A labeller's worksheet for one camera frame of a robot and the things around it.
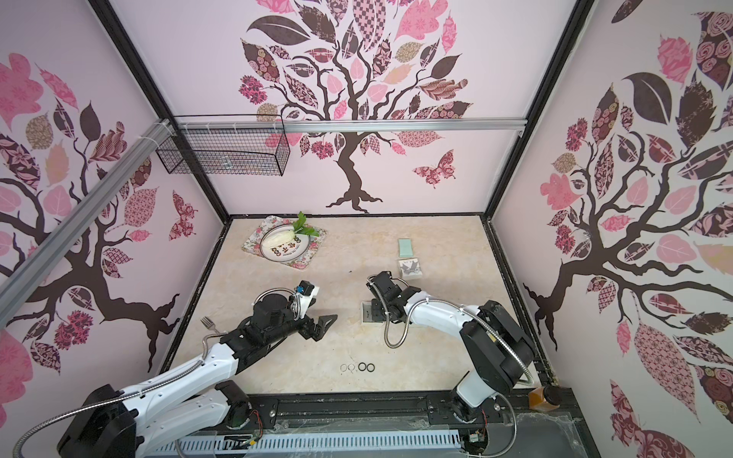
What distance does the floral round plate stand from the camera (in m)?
1.09

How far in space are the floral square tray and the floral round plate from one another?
11 mm

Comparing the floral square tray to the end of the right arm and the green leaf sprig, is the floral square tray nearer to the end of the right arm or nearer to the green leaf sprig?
the green leaf sprig

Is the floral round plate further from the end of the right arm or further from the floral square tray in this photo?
the end of the right arm

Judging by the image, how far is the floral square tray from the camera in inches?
41.9

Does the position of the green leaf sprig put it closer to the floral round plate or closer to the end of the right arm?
the floral round plate
